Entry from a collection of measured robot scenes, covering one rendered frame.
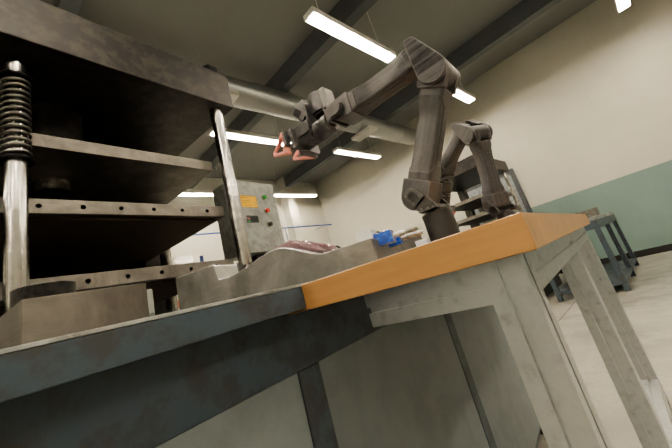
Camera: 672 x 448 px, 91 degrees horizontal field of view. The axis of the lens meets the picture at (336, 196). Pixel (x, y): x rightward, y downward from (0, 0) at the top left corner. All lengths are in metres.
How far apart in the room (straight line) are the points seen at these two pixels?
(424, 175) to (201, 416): 0.55
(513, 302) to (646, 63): 7.30
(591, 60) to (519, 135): 1.65
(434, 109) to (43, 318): 0.72
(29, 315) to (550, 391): 0.61
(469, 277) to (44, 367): 0.41
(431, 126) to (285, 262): 0.42
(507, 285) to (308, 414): 0.36
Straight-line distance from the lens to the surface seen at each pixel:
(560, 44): 7.98
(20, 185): 1.34
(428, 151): 0.73
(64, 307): 0.60
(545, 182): 7.49
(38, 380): 0.39
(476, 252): 0.40
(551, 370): 0.43
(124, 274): 1.37
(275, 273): 0.76
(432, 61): 0.75
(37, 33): 1.60
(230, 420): 0.52
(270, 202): 1.94
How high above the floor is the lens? 0.77
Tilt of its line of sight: 16 degrees up
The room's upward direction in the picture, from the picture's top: 16 degrees counter-clockwise
